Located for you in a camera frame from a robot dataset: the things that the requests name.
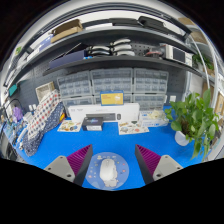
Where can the cream crumpled gloves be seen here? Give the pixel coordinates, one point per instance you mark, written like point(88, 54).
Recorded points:
point(156, 114)

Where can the small black box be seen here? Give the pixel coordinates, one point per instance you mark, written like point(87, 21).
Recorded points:
point(92, 124)

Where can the green plant in white pot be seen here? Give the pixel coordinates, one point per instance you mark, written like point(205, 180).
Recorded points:
point(191, 116)

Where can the round blue cartoon mouse pad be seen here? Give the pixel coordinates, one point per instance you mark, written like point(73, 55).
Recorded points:
point(124, 170)

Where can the white open box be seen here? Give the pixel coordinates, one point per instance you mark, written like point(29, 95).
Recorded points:
point(44, 91)

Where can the navy patterned fabric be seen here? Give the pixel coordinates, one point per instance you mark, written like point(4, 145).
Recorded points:
point(36, 140)

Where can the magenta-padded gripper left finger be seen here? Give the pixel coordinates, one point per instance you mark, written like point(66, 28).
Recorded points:
point(61, 166)

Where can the long white keyboard box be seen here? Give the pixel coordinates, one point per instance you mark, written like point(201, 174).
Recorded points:
point(80, 111)

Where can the large sticker sheet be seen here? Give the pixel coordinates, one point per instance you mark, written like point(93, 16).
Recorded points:
point(133, 128)

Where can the white and blue glove box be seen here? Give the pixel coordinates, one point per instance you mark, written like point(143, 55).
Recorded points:
point(154, 122)

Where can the white checkered dotted fabric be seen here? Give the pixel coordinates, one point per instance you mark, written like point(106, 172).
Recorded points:
point(42, 113)

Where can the yellow and blue box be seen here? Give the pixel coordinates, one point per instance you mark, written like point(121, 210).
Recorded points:
point(112, 98)

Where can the white wall socket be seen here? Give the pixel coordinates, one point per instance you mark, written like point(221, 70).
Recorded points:
point(173, 99)

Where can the small sticker sheet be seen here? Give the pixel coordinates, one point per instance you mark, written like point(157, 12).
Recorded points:
point(69, 126)

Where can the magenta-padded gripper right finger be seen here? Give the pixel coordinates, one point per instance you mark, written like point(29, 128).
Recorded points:
point(166, 166)

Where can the grey computer mouse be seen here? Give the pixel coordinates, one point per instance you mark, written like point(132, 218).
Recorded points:
point(108, 171)

